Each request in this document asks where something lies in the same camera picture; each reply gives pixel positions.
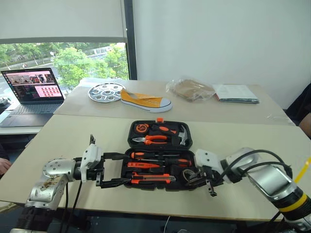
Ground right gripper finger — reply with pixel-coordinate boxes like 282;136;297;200
186;172;207;187
206;180;218;198

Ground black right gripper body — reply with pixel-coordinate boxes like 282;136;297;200
199;165;225;189

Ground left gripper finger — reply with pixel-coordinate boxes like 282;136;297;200
104;152;128;161
100;178;132;190

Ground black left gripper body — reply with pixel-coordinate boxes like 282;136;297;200
85;152;107;188

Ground black electrical tape roll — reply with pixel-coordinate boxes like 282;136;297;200
182;168;198;186

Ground short black orange screwdriver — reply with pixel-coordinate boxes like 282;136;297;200
129;151;181;160

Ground orange voltage tester pen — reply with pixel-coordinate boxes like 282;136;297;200
126;162;166;169

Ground black orange utility knife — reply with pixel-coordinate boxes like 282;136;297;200
131;171;177;184

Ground black plastic tool case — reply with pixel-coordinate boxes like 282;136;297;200
120;117;196;192

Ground bystander bare hand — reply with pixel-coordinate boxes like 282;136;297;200
0;157;12;175

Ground orange black tape measure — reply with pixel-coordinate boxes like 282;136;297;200
135;123;150;133

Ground yellow canvas sneaker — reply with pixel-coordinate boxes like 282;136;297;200
120;88;173;113

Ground round metal compartment plate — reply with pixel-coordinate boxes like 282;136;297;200
87;82;126;103

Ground booklet in plastic sleeve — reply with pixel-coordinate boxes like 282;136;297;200
211;83;260;105

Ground small clear plastic wrapper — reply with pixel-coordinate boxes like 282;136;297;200
265;112;285;121

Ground clear bag with brown cardboard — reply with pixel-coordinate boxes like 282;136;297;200
165;78;217;103

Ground yellow strip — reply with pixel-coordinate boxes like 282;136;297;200
294;156;311;184

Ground grey open laptop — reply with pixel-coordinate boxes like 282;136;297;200
0;67;66;128

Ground green trees outside window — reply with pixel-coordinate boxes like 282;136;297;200
0;42;129;92

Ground seated person in dark clothes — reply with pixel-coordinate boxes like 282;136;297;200
286;82;311;139

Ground white roller blind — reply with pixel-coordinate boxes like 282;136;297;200
0;0;128;45

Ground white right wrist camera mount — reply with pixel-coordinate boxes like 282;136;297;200
194;148;225;176

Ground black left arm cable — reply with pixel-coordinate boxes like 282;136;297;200
60;179;84;233

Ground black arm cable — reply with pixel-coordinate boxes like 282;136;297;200
218;149;293;185
60;179;84;233

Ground orange handled pliers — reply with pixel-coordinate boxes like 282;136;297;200
132;134;169;146

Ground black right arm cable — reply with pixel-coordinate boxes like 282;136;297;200
218;149;293;185

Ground thin white cable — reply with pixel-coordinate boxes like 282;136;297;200
163;214;171;233

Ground claw hammer orange black handle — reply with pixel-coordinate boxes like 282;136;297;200
150;123;190;147

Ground black window frame post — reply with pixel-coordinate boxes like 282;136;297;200
123;0;138;81

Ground white blind pull cord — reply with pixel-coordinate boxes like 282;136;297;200
120;0;128;31

